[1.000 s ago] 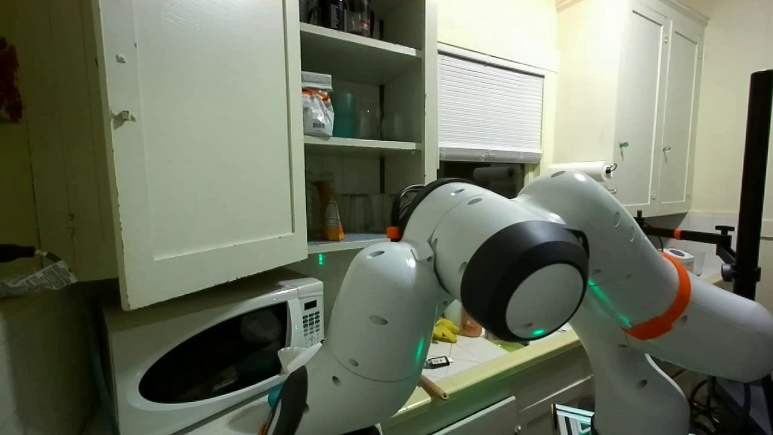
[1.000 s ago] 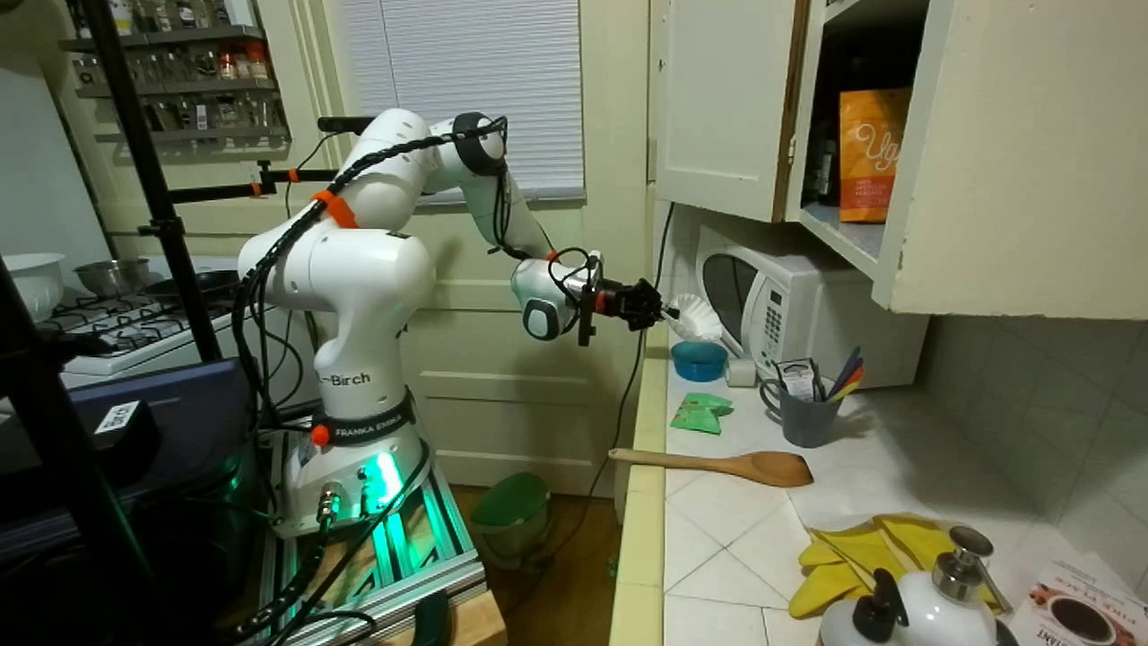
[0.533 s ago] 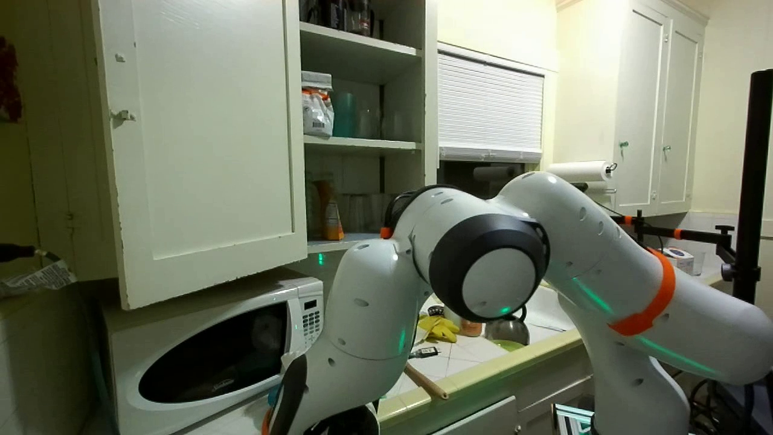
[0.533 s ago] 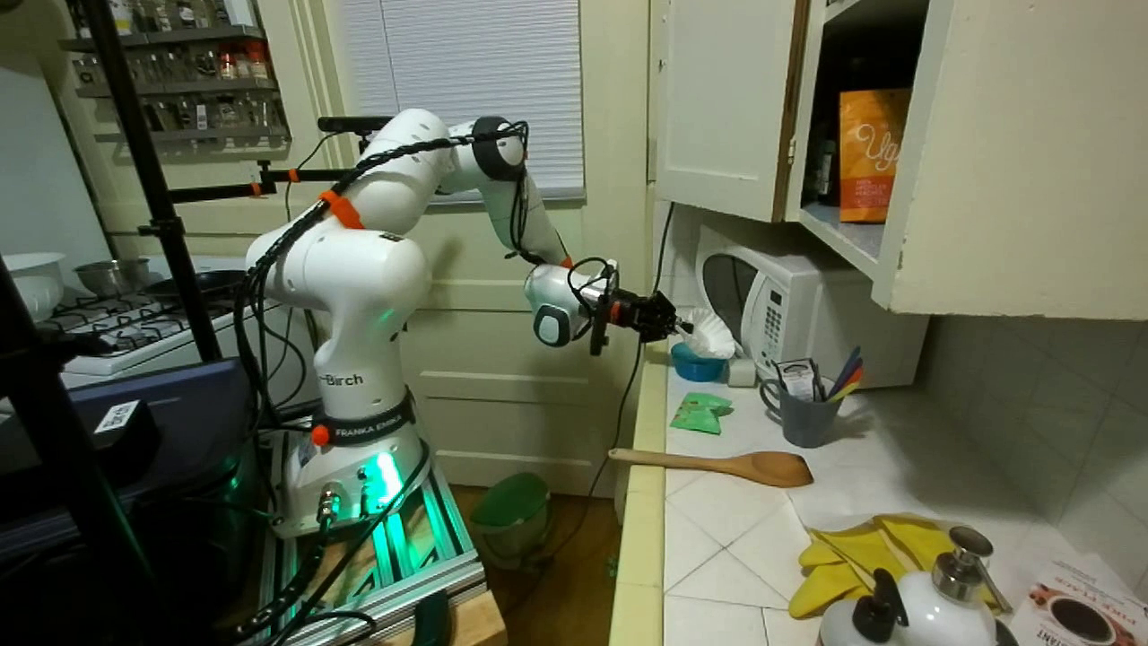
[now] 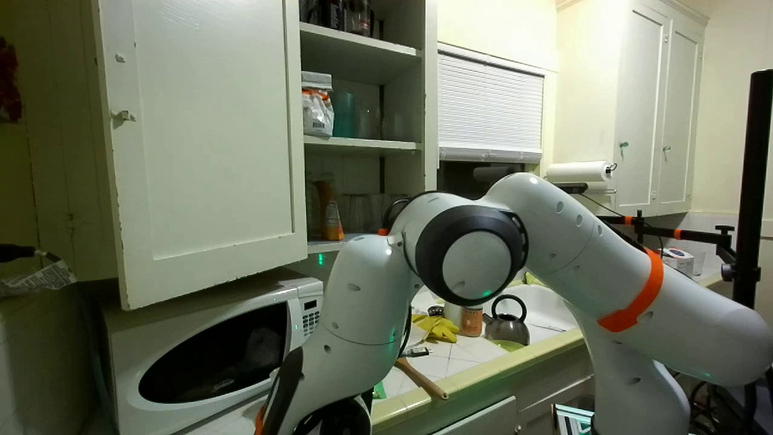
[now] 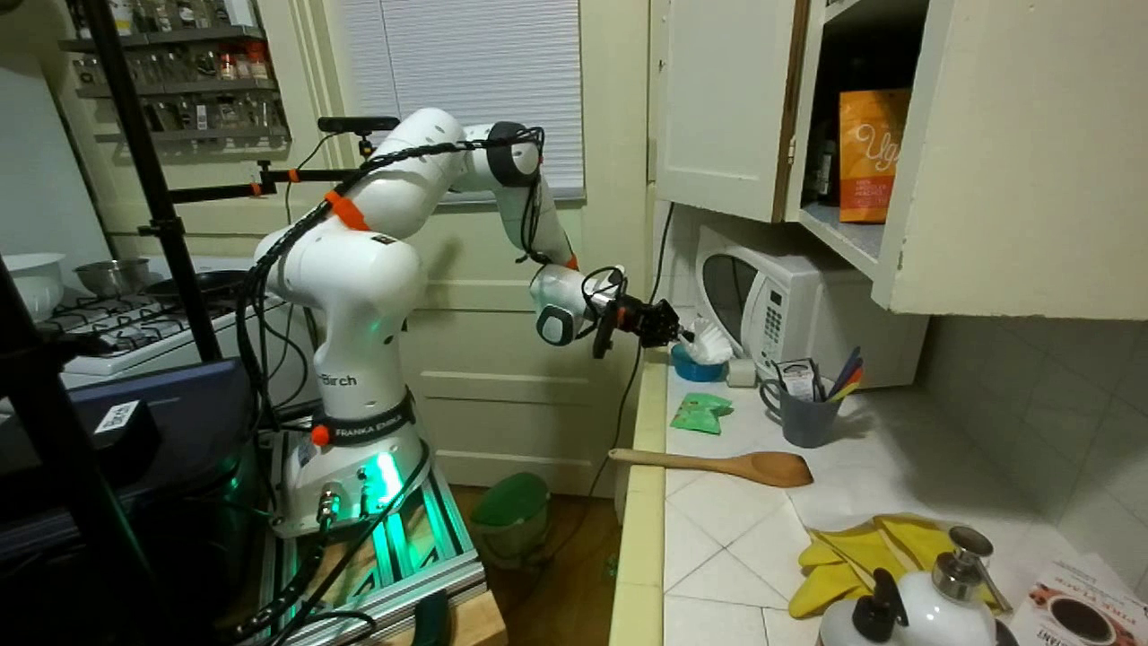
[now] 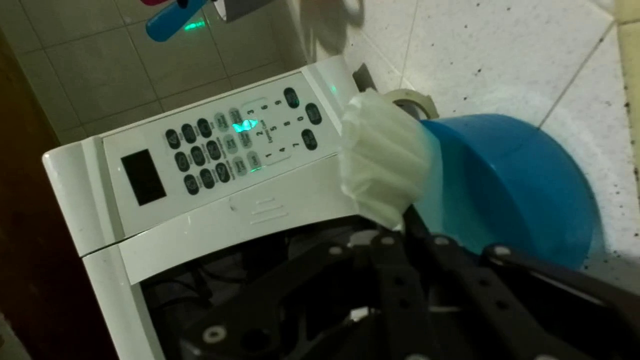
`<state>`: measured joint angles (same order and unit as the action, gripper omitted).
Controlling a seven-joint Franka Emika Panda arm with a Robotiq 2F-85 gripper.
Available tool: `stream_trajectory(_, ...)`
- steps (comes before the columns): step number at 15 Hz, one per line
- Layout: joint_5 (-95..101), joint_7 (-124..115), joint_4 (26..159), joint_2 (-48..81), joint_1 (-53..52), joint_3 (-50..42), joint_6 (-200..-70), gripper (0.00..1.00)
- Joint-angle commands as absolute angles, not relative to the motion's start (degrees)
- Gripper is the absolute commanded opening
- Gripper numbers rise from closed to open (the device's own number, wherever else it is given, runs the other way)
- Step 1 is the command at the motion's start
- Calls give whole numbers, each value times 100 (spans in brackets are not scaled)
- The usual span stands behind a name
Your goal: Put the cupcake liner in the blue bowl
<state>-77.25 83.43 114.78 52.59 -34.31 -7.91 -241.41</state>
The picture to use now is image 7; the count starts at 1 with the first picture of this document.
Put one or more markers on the white microwave oven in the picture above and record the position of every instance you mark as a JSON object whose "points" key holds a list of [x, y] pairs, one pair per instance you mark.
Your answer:
{"points": [[201, 207]]}

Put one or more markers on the white cupcake liner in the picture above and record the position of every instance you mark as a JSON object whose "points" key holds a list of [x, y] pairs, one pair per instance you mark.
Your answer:
{"points": [[386, 161]]}

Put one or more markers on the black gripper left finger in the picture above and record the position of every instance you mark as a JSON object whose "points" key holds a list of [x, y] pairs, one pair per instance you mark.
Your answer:
{"points": [[320, 307]]}

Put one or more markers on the blue bowl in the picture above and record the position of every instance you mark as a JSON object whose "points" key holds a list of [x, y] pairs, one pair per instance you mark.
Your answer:
{"points": [[520, 186]]}

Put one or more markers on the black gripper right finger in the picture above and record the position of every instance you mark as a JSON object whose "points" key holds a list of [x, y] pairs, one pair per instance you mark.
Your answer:
{"points": [[520, 307]]}

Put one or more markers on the grey utensil cup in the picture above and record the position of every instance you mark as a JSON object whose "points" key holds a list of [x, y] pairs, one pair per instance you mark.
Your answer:
{"points": [[243, 9]]}

